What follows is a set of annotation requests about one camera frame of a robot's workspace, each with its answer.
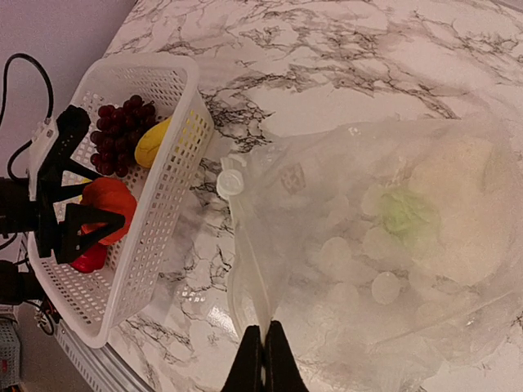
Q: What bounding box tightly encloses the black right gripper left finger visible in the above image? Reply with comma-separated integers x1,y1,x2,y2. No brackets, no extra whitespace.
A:
221,326,263,392

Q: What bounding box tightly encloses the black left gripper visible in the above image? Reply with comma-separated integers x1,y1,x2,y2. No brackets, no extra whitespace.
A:
1,105,125,265

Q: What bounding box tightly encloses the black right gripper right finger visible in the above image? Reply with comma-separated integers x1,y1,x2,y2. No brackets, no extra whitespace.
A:
264,320,308,392

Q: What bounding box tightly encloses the orange mini pumpkin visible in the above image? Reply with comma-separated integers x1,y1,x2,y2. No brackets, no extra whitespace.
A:
80,177,137,246

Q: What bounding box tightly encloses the dark red grape bunch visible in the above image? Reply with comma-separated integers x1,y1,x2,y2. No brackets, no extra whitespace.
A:
90,94,159,178

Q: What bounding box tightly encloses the clear zip top bag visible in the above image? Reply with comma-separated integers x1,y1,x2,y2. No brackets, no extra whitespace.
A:
217,116,522,391

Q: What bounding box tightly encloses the pale green cabbage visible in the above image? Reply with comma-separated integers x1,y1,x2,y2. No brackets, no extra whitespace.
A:
361,136,517,286

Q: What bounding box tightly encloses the red bell pepper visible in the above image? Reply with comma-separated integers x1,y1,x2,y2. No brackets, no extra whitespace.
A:
71,243,107,274

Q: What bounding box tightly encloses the white plastic perforated basket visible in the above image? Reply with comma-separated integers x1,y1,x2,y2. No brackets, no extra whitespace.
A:
27,53,214,348

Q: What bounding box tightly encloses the aluminium front table rail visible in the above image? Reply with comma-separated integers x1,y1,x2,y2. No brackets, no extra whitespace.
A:
0,301,160,392

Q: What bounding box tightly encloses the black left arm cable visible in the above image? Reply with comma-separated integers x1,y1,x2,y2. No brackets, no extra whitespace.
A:
0,52,56,250

